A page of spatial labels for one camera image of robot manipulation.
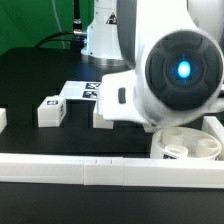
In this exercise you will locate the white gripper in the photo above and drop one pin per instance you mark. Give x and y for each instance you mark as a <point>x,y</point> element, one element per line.
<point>115,101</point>

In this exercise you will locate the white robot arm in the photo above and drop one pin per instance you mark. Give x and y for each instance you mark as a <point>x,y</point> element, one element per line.
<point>175,64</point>

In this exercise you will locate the white sheet with tags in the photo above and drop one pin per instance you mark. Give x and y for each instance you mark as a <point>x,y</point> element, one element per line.
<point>80,90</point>

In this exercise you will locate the white block at left edge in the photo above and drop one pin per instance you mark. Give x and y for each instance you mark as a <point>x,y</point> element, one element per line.
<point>3,119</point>

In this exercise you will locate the green backdrop curtain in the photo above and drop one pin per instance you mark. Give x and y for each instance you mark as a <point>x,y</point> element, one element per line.
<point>23,23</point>

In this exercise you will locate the white U-shaped fence wall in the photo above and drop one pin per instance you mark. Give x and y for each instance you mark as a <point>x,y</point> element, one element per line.
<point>119,171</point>

